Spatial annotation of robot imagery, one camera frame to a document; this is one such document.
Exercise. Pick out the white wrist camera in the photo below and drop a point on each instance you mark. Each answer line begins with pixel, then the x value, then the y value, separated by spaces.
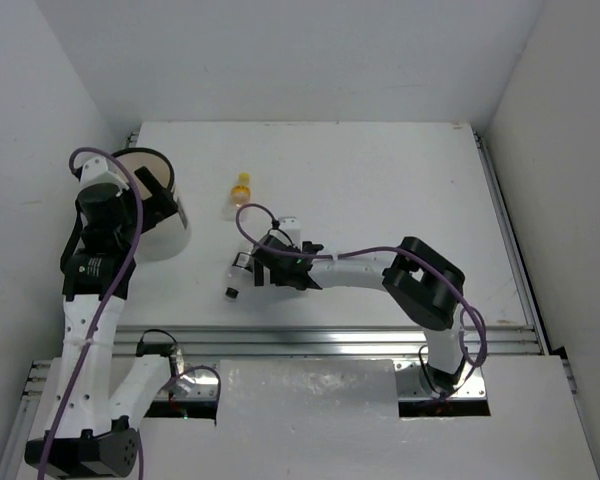
pixel 288 231
pixel 97 171

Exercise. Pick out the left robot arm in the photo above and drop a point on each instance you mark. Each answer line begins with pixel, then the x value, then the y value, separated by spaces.
pixel 92 431

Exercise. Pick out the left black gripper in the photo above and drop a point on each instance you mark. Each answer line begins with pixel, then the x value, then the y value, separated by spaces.
pixel 156 195

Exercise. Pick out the aluminium left side rail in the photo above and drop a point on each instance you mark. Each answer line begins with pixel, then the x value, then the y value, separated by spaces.
pixel 29 401

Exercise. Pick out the white bin with black rim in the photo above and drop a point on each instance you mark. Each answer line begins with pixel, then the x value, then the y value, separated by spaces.
pixel 171 236

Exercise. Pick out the aluminium rail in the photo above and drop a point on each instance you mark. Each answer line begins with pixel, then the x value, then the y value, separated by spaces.
pixel 29 401
pixel 524 287
pixel 307 342

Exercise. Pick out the aluminium front rail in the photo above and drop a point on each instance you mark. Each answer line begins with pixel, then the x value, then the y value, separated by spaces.
pixel 307 342

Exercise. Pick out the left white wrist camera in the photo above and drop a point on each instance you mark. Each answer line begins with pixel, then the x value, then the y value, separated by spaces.
pixel 97 171

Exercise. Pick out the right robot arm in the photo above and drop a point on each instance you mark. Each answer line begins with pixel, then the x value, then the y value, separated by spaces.
pixel 424 284

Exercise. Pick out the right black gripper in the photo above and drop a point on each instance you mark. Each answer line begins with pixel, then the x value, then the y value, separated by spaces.
pixel 260 272

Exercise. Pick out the clear bottle black label front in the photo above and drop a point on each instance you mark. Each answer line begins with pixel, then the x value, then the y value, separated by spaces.
pixel 239 275

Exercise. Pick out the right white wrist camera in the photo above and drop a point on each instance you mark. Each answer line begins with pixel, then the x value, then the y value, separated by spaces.
pixel 288 231

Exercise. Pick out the clear bottle yellow label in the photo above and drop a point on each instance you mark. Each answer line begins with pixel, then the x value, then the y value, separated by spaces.
pixel 239 195

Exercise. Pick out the aluminium right side rail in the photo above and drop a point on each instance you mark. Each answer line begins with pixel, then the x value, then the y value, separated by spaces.
pixel 524 287

